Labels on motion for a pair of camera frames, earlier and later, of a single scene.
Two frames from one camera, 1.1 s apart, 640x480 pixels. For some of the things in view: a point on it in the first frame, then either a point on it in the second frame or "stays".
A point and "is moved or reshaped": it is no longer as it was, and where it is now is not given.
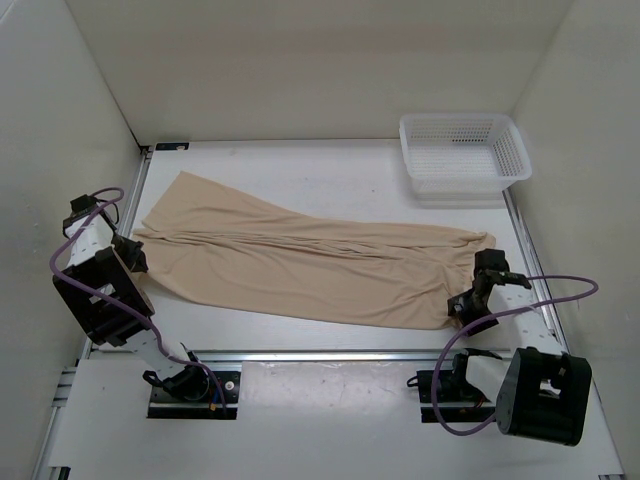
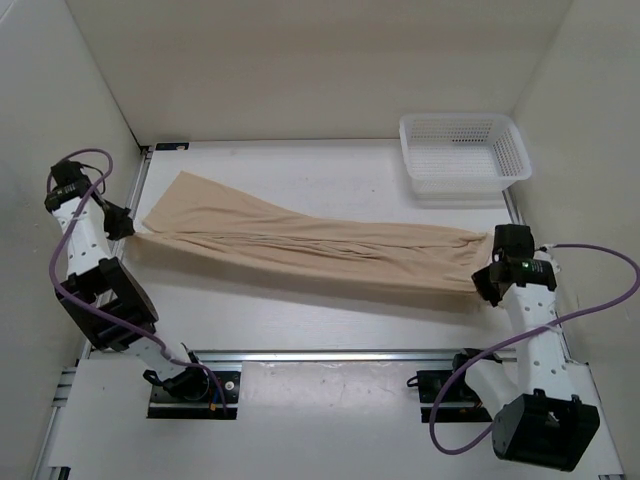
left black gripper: (136, 259) to (122, 222)
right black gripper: (459, 303) to (480, 279)
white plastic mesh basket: (463, 157) stays
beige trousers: (207, 247) is moved or reshaped
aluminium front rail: (320, 357) stays
